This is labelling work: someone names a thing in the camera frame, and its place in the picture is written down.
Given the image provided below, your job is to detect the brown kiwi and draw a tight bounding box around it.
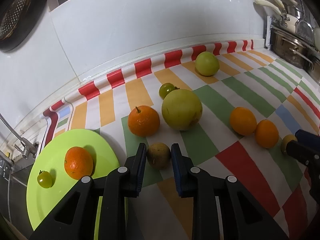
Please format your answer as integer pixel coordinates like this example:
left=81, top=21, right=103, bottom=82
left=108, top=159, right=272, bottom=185
left=280, top=134, right=297, bottom=154
left=147, top=142, right=171, bottom=170

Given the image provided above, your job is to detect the dark green tomato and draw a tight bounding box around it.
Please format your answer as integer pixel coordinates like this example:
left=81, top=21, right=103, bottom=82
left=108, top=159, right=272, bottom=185
left=37, top=170, right=53, bottom=189

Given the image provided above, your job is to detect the large orange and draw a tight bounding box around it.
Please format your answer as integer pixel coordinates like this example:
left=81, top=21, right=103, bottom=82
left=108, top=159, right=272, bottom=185
left=64, top=146, right=94, bottom=180

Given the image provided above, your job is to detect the small orange citrus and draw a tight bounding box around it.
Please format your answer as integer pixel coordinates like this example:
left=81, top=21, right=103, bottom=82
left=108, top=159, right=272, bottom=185
left=254, top=119, right=279, bottom=148

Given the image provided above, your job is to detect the lime green plate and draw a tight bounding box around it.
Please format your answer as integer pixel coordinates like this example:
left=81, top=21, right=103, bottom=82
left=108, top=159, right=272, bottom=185
left=26, top=129, right=119, bottom=230

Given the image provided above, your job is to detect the yellow-orange citrus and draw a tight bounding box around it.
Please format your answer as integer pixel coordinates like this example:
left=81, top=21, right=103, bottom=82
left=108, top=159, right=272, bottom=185
left=229, top=107, right=257, bottom=136

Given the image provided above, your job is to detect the steel sink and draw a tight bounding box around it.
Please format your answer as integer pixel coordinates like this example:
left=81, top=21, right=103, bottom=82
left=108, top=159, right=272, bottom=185
left=1, top=158, right=34, bottom=238

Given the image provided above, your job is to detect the chrome short faucet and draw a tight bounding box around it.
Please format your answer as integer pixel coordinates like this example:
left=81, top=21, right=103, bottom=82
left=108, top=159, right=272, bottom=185
left=0, top=114, right=39, bottom=159

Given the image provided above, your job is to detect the colourful striped tablecloth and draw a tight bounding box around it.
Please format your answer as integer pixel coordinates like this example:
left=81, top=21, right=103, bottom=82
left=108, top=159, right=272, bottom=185
left=43, top=41, right=319, bottom=239

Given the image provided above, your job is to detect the steel hanging spatula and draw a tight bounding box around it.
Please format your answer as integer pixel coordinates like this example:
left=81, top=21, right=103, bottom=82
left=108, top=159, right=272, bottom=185
left=295, top=0, right=314, bottom=45

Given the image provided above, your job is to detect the orange with stem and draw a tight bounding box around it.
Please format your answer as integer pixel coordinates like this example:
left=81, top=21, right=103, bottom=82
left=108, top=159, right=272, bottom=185
left=127, top=105, right=160, bottom=137

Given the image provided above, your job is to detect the green apple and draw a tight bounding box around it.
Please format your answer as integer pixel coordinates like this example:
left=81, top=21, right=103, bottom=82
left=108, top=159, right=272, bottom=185
left=195, top=51, right=220, bottom=76

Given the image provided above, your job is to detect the large yellow-green pomelo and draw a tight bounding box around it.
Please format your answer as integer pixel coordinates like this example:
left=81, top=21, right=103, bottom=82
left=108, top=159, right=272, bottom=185
left=161, top=89, right=203, bottom=131

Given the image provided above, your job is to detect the small green tomato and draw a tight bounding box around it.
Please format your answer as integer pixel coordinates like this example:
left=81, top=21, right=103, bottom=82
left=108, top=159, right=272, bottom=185
left=159, top=83, right=178, bottom=100

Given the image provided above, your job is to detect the white pan handle lower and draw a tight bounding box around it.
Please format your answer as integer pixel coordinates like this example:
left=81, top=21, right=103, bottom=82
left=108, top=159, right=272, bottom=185
left=254, top=0, right=281, bottom=15

